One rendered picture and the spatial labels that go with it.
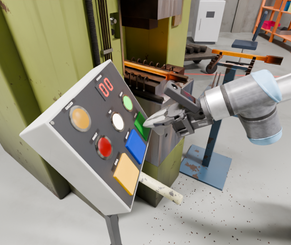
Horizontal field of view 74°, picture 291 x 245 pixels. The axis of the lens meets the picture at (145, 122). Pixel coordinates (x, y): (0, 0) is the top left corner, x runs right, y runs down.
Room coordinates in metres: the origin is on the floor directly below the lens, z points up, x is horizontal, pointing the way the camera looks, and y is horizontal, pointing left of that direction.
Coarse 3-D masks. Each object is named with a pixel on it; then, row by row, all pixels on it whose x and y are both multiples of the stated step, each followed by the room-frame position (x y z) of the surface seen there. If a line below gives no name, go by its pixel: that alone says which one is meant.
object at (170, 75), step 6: (132, 66) 1.08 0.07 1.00; (138, 66) 1.06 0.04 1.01; (144, 66) 1.06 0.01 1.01; (156, 72) 0.98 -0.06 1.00; (162, 72) 0.97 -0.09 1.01; (168, 72) 0.97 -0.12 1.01; (168, 78) 0.93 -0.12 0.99; (174, 78) 0.93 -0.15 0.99; (180, 78) 0.91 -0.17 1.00; (186, 78) 0.89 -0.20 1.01
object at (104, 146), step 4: (100, 140) 0.32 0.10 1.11; (104, 140) 0.33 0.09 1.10; (108, 140) 0.34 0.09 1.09; (100, 144) 0.31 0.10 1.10; (104, 144) 0.32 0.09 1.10; (108, 144) 0.33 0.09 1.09; (100, 148) 0.30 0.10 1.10; (104, 148) 0.31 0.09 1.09; (108, 148) 0.32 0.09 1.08; (100, 152) 0.30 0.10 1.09; (104, 152) 0.30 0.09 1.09; (108, 152) 0.31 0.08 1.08; (104, 156) 0.30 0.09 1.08; (108, 156) 0.31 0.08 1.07
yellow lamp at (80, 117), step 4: (76, 112) 0.33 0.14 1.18; (80, 112) 0.34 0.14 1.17; (84, 112) 0.34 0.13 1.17; (76, 116) 0.32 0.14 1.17; (80, 116) 0.33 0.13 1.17; (84, 116) 0.34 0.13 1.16; (76, 120) 0.31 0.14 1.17; (80, 120) 0.32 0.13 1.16; (84, 120) 0.33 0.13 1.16; (88, 120) 0.34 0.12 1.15; (76, 124) 0.31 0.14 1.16; (80, 124) 0.31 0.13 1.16; (84, 124) 0.32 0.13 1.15; (88, 124) 0.33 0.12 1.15; (84, 128) 0.31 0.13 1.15
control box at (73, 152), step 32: (64, 96) 0.40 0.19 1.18; (96, 96) 0.42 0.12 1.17; (128, 96) 0.55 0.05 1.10; (32, 128) 0.27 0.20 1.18; (64, 128) 0.28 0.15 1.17; (96, 128) 0.34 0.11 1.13; (128, 128) 0.44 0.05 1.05; (64, 160) 0.26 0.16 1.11; (96, 160) 0.28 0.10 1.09; (96, 192) 0.25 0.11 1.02
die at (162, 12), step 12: (120, 0) 0.97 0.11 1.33; (132, 0) 0.93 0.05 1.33; (144, 0) 0.89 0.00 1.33; (156, 0) 0.86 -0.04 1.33; (168, 0) 0.92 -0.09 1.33; (180, 0) 1.00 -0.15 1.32; (132, 12) 0.93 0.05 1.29; (144, 12) 0.89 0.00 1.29; (156, 12) 0.86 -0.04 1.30; (168, 12) 0.92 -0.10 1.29; (180, 12) 1.01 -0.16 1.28
